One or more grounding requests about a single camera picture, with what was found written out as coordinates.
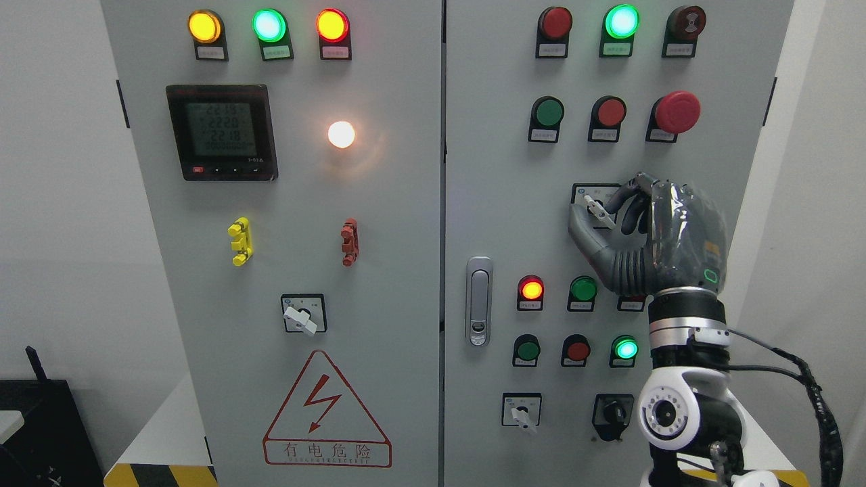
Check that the gray robotic hand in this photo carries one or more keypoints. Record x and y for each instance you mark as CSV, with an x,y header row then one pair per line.
x,y
686,239

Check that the gray rotary switch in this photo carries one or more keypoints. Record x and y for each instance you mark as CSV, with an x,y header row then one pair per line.
x,y
592,198
521,410
304,313

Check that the middle green indicator light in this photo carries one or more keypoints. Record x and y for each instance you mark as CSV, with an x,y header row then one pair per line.
x,y
582,294

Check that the green indicator light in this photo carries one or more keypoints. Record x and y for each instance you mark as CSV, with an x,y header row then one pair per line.
x,y
271,29
619,26
582,294

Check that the lit green push button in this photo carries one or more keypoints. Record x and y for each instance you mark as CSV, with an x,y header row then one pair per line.
x,y
623,352

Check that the red emergency stop button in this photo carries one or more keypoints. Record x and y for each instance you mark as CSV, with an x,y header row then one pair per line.
x,y
672,115

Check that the upper red push button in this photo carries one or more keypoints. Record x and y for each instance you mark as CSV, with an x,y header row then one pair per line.
x,y
606,118

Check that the red push button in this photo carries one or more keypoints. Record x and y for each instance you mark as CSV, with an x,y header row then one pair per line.
x,y
575,351
606,118

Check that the lower red push button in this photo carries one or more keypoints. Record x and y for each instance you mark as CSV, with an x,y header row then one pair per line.
x,y
575,351

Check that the lit red indicator light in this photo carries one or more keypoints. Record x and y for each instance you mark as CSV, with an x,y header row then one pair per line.
x,y
530,293

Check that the upper green push button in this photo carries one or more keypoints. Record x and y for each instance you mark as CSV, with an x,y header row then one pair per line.
x,y
545,120

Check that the lower green push button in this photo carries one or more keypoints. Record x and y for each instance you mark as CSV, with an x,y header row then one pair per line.
x,y
526,351

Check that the dark red buzzer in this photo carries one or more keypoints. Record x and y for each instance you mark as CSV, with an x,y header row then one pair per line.
x,y
684,25

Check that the top right green indicator light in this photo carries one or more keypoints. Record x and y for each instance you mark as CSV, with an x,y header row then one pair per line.
x,y
619,26

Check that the top right red indicator light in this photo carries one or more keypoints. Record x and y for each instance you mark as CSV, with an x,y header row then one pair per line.
x,y
553,30

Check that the red terminal connector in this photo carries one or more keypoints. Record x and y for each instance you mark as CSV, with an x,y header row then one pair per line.
x,y
350,244

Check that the gray electrical cabinet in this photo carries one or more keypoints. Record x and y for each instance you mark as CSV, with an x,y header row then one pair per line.
x,y
440,94

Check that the white glowing indicator light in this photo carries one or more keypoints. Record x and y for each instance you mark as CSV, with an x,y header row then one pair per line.
x,y
341,134

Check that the high voltage warning sticker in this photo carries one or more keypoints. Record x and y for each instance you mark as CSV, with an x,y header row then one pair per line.
x,y
322,421

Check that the top left red indicator light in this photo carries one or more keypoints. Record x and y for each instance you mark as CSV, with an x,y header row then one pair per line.
x,y
333,29

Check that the yellow terminal connector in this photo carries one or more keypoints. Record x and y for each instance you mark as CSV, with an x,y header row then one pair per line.
x,y
240,234

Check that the top left green indicator light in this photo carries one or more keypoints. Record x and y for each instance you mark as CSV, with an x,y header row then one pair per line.
x,y
271,29

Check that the digital power meter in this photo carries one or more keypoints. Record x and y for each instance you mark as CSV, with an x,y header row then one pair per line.
x,y
223,132

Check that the yellow indicator light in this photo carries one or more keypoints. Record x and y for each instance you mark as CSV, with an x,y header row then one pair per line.
x,y
208,34

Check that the black box with antenna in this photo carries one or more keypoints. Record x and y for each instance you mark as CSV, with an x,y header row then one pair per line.
x,y
52,447

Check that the black rotary selector switch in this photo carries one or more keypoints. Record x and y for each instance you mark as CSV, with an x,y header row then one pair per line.
x,y
612,415

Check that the silver door latch handle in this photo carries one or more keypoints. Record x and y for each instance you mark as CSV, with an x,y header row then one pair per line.
x,y
477,307

